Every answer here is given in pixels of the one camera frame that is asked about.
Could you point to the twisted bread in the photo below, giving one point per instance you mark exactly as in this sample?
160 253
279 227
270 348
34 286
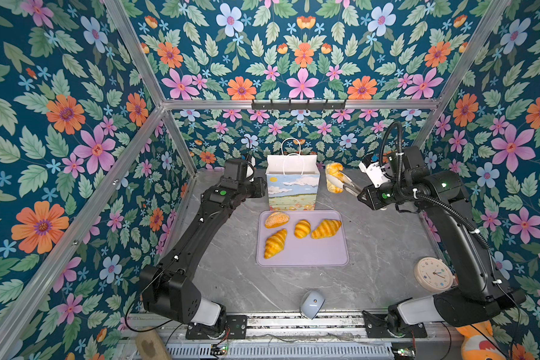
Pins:
334 177

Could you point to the croissant lower left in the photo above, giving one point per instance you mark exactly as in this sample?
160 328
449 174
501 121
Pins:
275 243

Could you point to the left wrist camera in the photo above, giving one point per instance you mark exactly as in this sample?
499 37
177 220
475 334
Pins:
239 170

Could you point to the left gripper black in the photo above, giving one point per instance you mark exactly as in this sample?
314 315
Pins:
260 187

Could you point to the orange plush toy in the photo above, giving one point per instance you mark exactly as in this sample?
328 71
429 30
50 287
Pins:
479 343

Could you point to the sugared oval bread top left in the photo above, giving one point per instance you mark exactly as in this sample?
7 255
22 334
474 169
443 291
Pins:
276 219

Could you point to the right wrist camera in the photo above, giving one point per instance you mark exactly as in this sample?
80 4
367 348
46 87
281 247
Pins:
380 176

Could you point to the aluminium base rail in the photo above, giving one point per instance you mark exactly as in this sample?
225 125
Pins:
348 325

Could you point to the grey computer mouse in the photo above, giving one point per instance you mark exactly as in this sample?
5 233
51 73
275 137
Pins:
311 304

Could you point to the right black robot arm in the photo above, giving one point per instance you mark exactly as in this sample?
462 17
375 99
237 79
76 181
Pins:
481 292

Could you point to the round cream clock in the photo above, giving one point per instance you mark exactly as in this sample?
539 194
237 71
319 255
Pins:
433 274

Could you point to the black hook rail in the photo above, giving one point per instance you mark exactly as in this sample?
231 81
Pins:
288 105

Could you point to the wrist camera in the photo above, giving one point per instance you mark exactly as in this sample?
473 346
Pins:
380 176
239 170

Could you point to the aluminium frame post left rear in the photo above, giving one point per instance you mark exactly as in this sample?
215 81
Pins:
121 20

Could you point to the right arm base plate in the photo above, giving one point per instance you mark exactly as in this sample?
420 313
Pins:
387 325

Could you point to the landscape print paper bag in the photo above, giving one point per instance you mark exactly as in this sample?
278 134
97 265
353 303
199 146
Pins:
293 178

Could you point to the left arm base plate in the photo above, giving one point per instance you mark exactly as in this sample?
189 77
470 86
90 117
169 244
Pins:
228 327

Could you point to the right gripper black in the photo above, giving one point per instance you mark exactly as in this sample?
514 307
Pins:
370 199

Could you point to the aluminium frame post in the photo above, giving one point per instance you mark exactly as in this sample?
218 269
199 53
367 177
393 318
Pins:
121 20
494 13

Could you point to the wooden brush block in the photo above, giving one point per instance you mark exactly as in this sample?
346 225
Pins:
152 345

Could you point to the croissant upper right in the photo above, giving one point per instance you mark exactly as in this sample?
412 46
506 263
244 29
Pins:
326 229

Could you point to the aluminium frame post right rear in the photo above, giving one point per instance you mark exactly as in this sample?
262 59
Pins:
494 13

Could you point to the cream and steel tongs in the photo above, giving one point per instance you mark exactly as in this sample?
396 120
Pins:
350 187

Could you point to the croissant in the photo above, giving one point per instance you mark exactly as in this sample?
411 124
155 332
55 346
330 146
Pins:
326 229
275 243

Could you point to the small round bread roll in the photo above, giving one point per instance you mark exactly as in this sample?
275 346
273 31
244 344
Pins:
302 229

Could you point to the lilac plastic tray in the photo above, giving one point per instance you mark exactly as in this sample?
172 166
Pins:
305 251

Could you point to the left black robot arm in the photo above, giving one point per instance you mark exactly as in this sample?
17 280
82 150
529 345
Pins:
167 289

